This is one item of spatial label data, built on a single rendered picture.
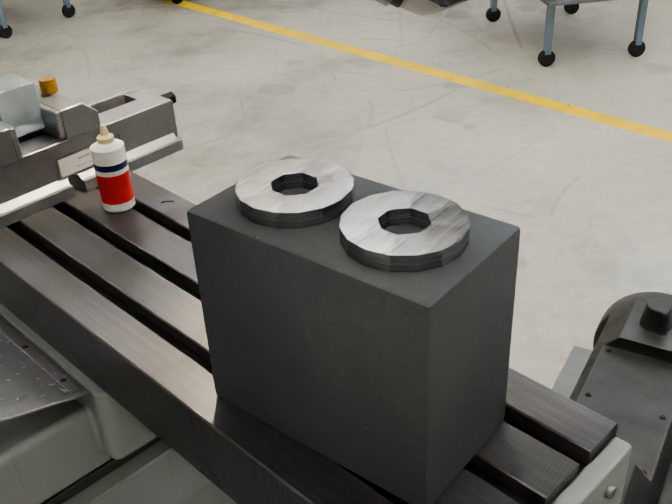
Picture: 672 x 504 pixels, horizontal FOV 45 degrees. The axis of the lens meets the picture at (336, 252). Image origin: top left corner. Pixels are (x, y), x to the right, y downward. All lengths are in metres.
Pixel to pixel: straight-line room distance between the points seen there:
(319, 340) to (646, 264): 2.11
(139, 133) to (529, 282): 1.57
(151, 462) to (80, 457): 0.10
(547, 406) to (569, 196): 2.27
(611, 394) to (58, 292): 0.75
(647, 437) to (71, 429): 0.72
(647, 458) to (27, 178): 0.85
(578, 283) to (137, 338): 1.84
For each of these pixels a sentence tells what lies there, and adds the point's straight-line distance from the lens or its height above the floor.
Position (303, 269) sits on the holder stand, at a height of 1.08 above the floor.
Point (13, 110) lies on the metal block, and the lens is 1.09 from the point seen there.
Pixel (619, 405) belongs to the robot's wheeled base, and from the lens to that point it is 1.21.
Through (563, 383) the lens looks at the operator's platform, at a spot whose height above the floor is 0.40.
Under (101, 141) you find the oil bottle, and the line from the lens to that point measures 1.02.
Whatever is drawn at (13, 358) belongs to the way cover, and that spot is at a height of 0.84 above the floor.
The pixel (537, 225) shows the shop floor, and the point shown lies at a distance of 2.77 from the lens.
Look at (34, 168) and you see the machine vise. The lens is 1.08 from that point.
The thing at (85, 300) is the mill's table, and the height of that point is 0.90.
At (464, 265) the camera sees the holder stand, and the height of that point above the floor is 1.09.
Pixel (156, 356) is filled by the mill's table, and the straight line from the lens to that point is 0.79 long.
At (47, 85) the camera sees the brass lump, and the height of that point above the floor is 1.03.
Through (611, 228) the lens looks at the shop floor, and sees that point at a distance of 2.80.
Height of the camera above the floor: 1.39
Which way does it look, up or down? 32 degrees down
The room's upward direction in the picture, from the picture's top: 3 degrees counter-clockwise
